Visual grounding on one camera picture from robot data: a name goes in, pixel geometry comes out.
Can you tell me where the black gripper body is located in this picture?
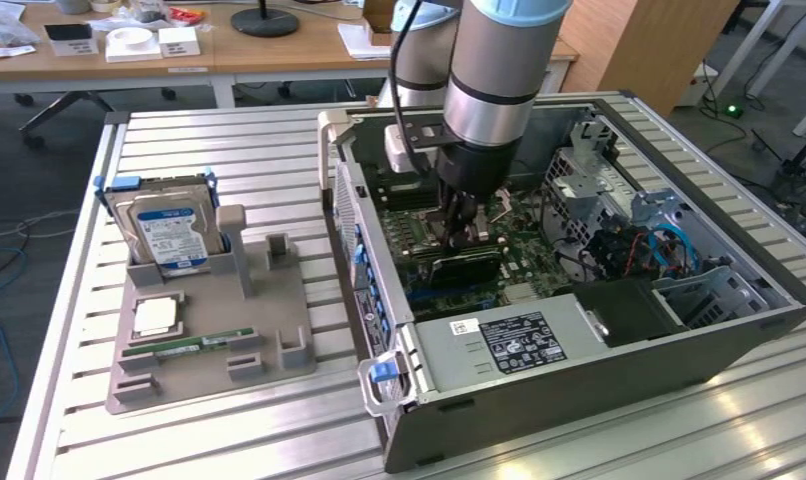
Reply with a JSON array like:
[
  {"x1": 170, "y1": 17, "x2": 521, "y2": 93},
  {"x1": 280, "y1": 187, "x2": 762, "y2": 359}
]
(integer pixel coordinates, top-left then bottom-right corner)
[{"x1": 434, "y1": 141, "x2": 517, "y2": 201}]

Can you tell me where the black graphics card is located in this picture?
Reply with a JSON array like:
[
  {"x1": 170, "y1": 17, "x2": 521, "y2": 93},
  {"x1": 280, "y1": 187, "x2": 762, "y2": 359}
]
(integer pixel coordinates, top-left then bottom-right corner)
[{"x1": 428, "y1": 248, "x2": 503, "y2": 290}]

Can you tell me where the CPU socket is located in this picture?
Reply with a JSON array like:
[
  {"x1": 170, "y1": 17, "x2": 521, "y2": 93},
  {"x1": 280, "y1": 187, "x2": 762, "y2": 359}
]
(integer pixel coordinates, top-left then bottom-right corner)
[{"x1": 407, "y1": 207, "x2": 448, "y2": 247}]

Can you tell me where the metal socket cover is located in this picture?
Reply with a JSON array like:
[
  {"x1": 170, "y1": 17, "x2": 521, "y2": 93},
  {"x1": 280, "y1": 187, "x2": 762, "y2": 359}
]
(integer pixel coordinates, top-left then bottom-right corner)
[{"x1": 492, "y1": 188, "x2": 519, "y2": 227}]

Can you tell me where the dark RAM stick with label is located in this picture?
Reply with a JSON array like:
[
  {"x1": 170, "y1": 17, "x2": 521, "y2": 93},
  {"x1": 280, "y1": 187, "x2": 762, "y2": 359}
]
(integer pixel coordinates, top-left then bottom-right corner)
[{"x1": 410, "y1": 238, "x2": 505, "y2": 266}]

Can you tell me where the green motherboard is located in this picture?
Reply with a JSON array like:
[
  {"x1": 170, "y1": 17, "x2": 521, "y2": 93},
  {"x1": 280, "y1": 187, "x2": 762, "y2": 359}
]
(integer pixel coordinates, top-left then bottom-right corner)
[{"x1": 374, "y1": 172, "x2": 582, "y2": 321}]

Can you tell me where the grey metal disk bay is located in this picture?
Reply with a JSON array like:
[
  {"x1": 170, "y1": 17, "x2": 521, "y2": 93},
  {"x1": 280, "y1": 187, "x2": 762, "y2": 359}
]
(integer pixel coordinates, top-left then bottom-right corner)
[
  {"x1": 653, "y1": 264, "x2": 789, "y2": 331},
  {"x1": 542, "y1": 117, "x2": 645, "y2": 236}
]

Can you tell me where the blue expansion slot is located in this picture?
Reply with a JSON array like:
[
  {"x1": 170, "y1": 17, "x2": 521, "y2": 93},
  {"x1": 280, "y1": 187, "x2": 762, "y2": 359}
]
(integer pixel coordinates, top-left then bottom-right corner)
[{"x1": 402, "y1": 282, "x2": 486, "y2": 302}]

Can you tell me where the silver chipset heatsink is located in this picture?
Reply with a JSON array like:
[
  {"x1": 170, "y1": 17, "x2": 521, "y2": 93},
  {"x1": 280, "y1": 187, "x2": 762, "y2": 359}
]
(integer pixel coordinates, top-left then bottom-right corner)
[{"x1": 507, "y1": 285, "x2": 546, "y2": 305}]

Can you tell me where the grey power supply unit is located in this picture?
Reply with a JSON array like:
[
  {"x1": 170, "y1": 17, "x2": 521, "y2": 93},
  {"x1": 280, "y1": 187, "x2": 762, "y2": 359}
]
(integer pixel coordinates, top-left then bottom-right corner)
[{"x1": 395, "y1": 293, "x2": 610, "y2": 401}]

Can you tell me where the black fan shroud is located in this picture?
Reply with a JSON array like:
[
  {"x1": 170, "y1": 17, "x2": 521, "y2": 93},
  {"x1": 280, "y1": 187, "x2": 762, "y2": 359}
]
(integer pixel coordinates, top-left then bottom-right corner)
[{"x1": 571, "y1": 274, "x2": 690, "y2": 350}]

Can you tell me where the white paper stack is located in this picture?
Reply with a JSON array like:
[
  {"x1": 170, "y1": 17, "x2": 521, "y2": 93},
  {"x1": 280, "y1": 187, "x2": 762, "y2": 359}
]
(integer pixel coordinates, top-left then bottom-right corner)
[{"x1": 336, "y1": 22, "x2": 395, "y2": 62}]

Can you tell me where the brown cardboard box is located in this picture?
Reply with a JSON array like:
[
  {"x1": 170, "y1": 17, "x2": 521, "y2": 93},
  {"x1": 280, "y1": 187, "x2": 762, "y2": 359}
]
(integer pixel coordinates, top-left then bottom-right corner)
[{"x1": 364, "y1": 0, "x2": 396, "y2": 35}]

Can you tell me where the wooden cabinet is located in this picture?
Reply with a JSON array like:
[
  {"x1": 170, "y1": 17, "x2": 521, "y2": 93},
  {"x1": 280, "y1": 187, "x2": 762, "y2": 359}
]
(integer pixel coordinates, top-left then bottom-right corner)
[{"x1": 562, "y1": 0, "x2": 743, "y2": 115}]

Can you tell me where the wooden desk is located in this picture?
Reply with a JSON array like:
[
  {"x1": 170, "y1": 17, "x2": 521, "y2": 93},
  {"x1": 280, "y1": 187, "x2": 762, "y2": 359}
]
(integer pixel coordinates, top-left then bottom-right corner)
[{"x1": 0, "y1": 0, "x2": 582, "y2": 109}]

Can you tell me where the open grey PC case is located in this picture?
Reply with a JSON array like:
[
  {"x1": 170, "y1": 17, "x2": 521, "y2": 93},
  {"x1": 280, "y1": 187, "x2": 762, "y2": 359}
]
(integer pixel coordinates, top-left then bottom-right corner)
[{"x1": 316, "y1": 97, "x2": 806, "y2": 475}]

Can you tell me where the hard disk with blue caddy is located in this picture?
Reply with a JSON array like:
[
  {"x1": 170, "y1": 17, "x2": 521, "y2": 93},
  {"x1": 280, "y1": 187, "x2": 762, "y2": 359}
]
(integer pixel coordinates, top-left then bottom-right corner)
[{"x1": 94, "y1": 169, "x2": 226, "y2": 276}]

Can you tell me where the black round lamp base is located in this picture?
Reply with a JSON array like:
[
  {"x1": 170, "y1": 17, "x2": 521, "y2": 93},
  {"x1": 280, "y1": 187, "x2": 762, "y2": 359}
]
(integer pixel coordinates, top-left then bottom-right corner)
[{"x1": 230, "y1": 0, "x2": 303, "y2": 39}]

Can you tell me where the green RAM stick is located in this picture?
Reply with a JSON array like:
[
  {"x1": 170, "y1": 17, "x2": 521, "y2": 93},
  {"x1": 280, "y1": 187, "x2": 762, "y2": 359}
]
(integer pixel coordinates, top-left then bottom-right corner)
[{"x1": 122, "y1": 327, "x2": 256, "y2": 357}]

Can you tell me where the grey parts rack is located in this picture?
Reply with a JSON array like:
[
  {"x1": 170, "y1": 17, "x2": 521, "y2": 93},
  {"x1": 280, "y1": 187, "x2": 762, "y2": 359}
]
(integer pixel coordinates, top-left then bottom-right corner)
[{"x1": 106, "y1": 203, "x2": 322, "y2": 414}]

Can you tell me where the silver CPU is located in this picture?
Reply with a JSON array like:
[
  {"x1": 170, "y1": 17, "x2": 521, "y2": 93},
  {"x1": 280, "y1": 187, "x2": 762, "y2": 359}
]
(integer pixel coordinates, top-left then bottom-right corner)
[{"x1": 134, "y1": 297, "x2": 182, "y2": 336}]

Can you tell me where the black tripod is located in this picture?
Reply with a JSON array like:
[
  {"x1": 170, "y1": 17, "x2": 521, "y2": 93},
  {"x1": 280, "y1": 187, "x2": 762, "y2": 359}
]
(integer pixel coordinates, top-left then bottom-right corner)
[{"x1": 749, "y1": 97, "x2": 806, "y2": 211}]

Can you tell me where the plain white box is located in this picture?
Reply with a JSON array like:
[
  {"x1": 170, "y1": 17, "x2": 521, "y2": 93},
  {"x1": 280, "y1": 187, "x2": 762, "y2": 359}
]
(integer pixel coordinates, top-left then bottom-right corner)
[{"x1": 156, "y1": 26, "x2": 202, "y2": 59}]

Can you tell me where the red small item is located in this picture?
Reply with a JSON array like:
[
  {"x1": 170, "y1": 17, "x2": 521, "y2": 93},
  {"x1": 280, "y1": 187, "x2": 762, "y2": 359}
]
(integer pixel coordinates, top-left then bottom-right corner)
[{"x1": 167, "y1": 4, "x2": 210, "y2": 27}]

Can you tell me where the white flat box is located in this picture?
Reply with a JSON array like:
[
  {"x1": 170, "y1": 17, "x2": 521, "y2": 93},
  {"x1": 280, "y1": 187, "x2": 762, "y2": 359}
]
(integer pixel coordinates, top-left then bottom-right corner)
[{"x1": 104, "y1": 37, "x2": 166, "y2": 65}]

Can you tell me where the white tape roll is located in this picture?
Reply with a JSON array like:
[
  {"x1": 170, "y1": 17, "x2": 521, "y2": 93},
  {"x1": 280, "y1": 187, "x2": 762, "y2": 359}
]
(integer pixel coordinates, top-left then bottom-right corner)
[{"x1": 107, "y1": 27, "x2": 154, "y2": 49}]

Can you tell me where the black chair base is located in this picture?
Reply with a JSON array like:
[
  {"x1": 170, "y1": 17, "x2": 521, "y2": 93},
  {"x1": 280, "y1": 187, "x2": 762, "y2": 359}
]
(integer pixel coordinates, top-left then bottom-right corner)
[{"x1": 16, "y1": 88, "x2": 119, "y2": 150}]

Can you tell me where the white box with black lid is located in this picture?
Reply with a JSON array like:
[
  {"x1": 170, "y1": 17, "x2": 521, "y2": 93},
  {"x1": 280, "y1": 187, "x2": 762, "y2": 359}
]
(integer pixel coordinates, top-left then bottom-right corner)
[{"x1": 44, "y1": 23, "x2": 100, "y2": 58}]

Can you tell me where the grey plastic bag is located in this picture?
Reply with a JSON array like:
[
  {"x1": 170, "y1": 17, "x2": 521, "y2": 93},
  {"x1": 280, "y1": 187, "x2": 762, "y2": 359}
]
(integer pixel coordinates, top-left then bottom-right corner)
[{"x1": 0, "y1": 0, "x2": 44, "y2": 47}]

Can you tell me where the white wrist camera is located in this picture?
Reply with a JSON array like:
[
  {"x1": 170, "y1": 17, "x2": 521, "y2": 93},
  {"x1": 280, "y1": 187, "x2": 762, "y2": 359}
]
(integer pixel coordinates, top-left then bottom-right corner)
[{"x1": 383, "y1": 122, "x2": 455, "y2": 174}]

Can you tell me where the black wire bundle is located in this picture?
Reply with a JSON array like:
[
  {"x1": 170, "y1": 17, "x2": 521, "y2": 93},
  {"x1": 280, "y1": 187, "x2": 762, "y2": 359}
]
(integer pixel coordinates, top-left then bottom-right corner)
[{"x1": 553, "y1": 227, "x2": 638, "y2": 281}]

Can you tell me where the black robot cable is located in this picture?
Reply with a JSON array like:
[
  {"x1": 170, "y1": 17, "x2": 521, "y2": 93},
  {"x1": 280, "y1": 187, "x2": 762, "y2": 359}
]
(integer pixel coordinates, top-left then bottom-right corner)
[{"x1": 387, "y1": 0, "x2": 428, "y2": 174}]

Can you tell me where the blue disk wire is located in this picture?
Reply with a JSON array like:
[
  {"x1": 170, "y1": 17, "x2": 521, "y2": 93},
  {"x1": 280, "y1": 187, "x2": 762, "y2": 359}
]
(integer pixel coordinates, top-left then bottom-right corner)
[{"x1": 646, "y1": 224, "x2": 702, "y2": 274}]

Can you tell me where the white table frame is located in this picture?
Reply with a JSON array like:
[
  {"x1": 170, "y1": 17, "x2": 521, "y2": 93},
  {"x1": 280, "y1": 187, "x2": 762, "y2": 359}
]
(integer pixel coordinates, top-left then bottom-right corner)
[{"x1": 709, "y1": 0, "x2": 806, "y2": 136}]

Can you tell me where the white floor cable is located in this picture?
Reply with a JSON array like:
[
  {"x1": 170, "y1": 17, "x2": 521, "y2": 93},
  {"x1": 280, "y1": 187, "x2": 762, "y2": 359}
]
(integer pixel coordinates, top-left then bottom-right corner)
[{"x1": 0, "y1": 208, "x2": 79, "y2": 240}]

